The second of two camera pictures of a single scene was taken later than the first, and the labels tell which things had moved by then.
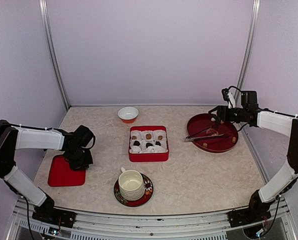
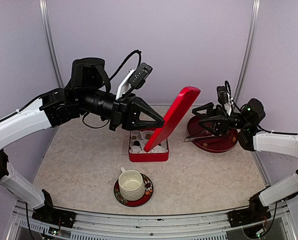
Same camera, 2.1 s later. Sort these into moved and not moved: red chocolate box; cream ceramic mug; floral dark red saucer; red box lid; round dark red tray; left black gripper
Moved: red box lid; left black gripper
Not moved: red chocolate box; floral dark red saucer; round dark red tray; cream ceramic mug
